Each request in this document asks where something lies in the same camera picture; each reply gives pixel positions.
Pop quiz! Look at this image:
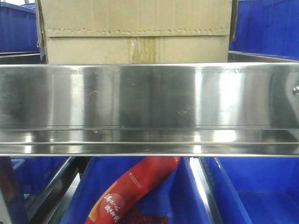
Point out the large brown cardboard box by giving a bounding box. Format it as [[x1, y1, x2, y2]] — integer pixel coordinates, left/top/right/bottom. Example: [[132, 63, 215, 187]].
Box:
[[36, 0, 238, 64]]

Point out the steel shelf leg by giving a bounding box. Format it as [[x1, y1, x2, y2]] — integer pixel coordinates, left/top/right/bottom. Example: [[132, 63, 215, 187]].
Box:
[[0, 157, 29, 224]]

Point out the red snack bag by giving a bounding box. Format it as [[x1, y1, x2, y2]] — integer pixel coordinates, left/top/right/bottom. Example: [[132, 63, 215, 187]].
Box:
[[85, 156, 181, 224]]

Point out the blue bin lower centre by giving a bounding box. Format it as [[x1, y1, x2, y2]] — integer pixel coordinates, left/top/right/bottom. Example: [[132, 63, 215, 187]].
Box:
[[61, 156, 211, 224]]

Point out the blue bin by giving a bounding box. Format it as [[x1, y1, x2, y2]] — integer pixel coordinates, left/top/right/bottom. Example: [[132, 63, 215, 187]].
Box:
[[229, 0, 299, 60], [0, 1, 39, 53], [10, 156, 68, 194], [201, 157, 299, 224], [61, 156, 211, 224]]

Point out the blue bin lower right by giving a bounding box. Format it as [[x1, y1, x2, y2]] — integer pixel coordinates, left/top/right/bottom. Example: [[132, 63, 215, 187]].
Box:
[[201, 157, 299, 224]]

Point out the blue bin lower left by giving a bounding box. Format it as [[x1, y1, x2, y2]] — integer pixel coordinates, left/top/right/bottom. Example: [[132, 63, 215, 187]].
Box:
[[10, 156, 68, 194]]

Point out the blue bin upper right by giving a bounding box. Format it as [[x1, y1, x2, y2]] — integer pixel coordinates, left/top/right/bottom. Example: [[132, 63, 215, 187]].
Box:
[[229, 0, 299, 60]]

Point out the blue bin upper left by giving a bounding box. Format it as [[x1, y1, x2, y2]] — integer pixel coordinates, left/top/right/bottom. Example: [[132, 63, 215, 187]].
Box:
[[0, 1, 39, 53]]

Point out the stainless steel shelf rail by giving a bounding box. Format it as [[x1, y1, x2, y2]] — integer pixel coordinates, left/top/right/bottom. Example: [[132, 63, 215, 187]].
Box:
[[0, 53, 299, 157]]

